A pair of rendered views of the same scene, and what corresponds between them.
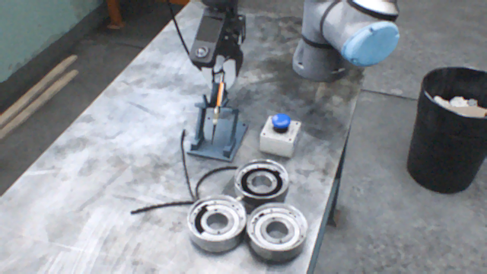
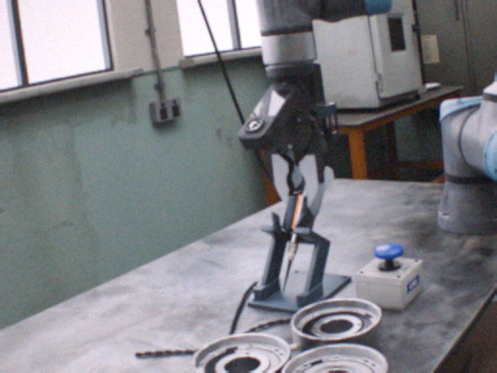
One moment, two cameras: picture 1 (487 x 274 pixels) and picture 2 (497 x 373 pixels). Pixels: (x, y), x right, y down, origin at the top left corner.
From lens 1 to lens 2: 0.42 m
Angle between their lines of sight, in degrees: 34
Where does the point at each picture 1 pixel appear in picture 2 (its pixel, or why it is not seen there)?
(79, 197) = (86, 335)
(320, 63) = (470, 207)
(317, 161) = (443, 313)
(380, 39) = not seen: outside the picture
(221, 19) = (289, 91)
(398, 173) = not seen: outside the picture
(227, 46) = (301, 131)
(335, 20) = (473, 127)
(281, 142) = (386, 282)
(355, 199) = not seen: outside the picture
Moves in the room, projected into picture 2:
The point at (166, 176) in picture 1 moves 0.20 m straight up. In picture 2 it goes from (205, 326) to (179, 181)
